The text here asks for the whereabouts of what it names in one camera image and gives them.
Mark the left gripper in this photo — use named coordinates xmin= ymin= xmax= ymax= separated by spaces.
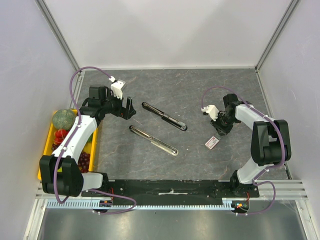
xmin=101 ymin=89 xmax=136 ymax=120

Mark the red white staple box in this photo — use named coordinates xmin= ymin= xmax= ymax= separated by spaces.
xmin=204 ymin=134 xmax=222 ymax=150

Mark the silver and black stapler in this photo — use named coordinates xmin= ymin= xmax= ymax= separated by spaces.
xmin=129 ymin=125 xmax=179 ymax=156

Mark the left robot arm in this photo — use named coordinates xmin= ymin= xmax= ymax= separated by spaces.
xmin=39 ymin=80 xmax=136 ymax=197

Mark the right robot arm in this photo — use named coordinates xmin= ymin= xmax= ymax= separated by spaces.
xmin=202 ymin=93 xmax=292 ymax=197

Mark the green striped melon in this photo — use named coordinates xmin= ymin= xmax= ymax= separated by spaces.
xmin=52 ymin=109 xmax=76 ymax=131

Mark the purple grape bunch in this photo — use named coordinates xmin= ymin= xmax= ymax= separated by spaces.
xmin=77 ymin=152 xmax=90 ymax=173

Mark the red cherry tomato cluster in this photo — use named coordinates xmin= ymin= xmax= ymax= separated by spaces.
xmin=53 ymin=128 xmax=68 ymax=146

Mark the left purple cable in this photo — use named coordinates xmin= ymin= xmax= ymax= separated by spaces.
xmin=53 ymin=66 xmax=137 ymax=216

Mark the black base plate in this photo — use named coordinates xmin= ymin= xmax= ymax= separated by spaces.
xmin=99 ymin=179 xmax=260 ymax=199

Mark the grey cable duct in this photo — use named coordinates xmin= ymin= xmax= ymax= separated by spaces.
xmin=46 ymin=198 xmax=239 ymax=211

